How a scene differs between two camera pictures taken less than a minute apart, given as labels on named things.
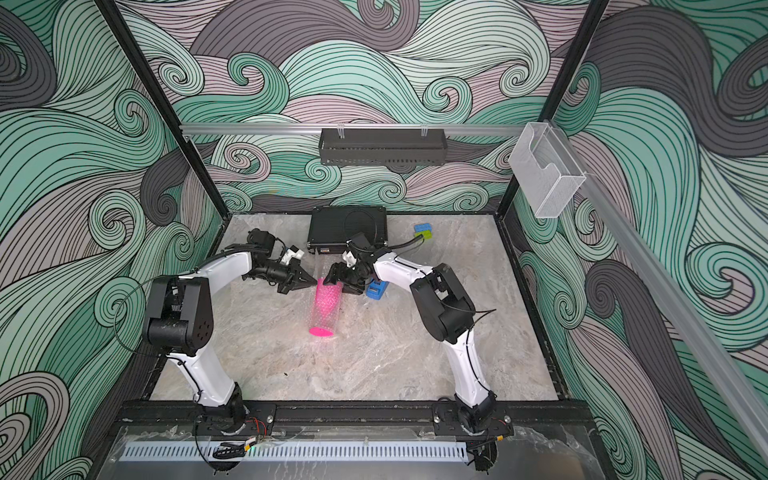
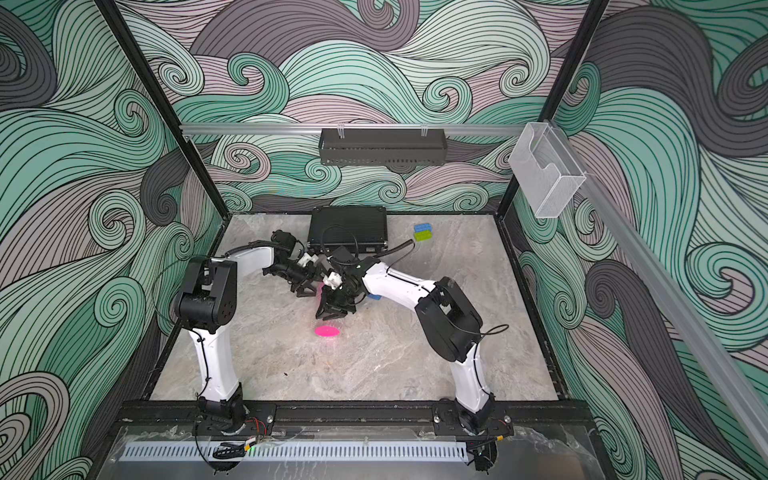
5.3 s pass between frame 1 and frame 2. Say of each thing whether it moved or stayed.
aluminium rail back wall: stayed
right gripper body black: moved
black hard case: stayed
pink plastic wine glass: stayed
